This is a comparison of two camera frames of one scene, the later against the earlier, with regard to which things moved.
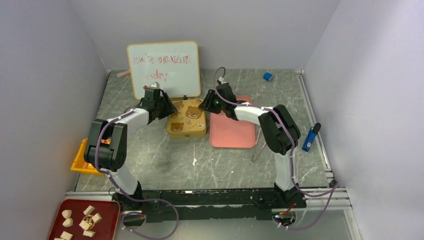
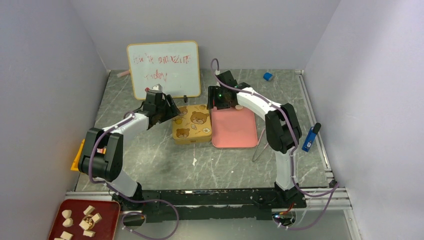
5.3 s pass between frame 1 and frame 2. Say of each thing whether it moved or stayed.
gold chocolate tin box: moved
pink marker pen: stayed
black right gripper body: moved
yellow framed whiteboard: stayed
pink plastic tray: stayed
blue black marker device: stayed
